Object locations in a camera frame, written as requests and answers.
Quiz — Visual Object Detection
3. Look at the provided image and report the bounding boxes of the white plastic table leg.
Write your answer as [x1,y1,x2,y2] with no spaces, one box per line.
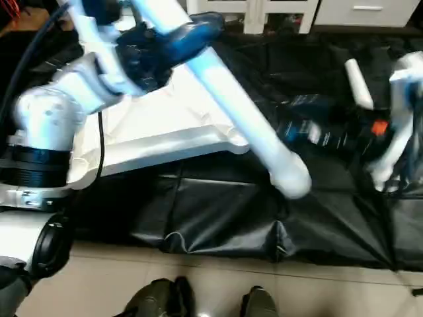
[128,0,313,200]
[343,57,376,111]

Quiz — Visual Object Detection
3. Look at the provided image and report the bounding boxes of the white plastic table top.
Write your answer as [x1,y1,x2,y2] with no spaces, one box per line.
[65,48,253,194]

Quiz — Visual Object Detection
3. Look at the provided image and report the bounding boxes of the black work mat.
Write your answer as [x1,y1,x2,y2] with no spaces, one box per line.
[0,26,423,271]

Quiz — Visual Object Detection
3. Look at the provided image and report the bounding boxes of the red wires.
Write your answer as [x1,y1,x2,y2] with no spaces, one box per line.
[0,0,22,27]

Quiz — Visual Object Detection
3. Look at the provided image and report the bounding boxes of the silver robot right leg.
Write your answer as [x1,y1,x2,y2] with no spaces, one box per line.
[240,285,280,317]

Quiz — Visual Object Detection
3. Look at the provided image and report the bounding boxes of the white drawer unit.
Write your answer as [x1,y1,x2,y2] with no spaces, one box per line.
[313,0,405,27]

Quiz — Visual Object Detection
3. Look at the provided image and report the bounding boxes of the brown cardboard board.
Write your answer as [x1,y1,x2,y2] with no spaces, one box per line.
[0,7,47,37]

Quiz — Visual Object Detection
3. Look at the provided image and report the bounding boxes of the white glass door cabinet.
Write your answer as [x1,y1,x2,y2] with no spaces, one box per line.
[187,0,322,35]

